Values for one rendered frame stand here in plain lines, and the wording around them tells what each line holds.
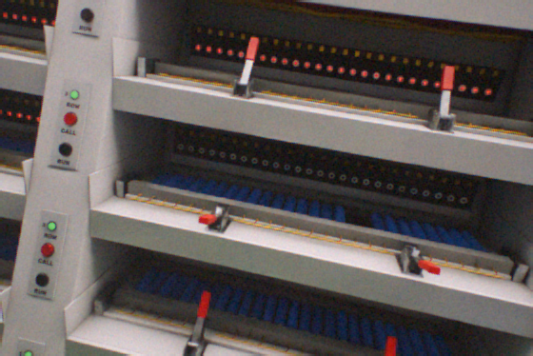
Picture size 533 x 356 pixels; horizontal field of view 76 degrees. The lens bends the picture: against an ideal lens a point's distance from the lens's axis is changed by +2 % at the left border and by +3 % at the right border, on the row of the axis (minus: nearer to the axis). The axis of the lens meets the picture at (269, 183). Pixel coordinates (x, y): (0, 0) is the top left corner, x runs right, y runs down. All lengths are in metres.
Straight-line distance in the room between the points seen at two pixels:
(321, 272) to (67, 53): 0.46
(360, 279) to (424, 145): 0.19
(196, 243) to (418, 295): 0.30
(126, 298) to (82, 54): 0.37
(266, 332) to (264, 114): 0.33
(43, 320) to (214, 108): 0.39
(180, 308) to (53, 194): 0.25
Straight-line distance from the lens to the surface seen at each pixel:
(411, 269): 0.49
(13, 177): 0.66
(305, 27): 0.70
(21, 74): 0.62
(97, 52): 0.55
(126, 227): 0.52
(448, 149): 0.48
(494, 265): 0.56
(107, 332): 0.59
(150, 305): 0.60
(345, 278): 0.47
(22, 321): 0.63
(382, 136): 0.46
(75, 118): 0.55
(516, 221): 0.63
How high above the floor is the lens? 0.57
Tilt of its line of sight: 2 degrees down
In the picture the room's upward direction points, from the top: 11 degrees clockwise
